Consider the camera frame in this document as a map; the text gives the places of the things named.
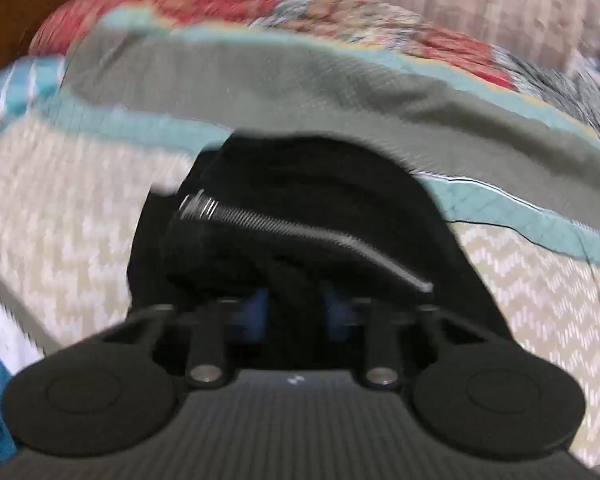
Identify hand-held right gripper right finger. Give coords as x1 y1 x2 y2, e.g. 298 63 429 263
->
321 285 492 390

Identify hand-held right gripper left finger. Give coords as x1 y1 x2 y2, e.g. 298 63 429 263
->
102 289 271 389

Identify black pants with zipper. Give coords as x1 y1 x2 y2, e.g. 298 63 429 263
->
126 129 514 361

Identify patchwork quilt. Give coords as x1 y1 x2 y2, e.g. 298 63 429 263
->
0 0 600 472

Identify beige floral pillow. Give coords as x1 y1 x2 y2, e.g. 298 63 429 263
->
142 0 600 78

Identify brown wooden headboard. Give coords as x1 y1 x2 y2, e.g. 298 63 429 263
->
0 0 148 83

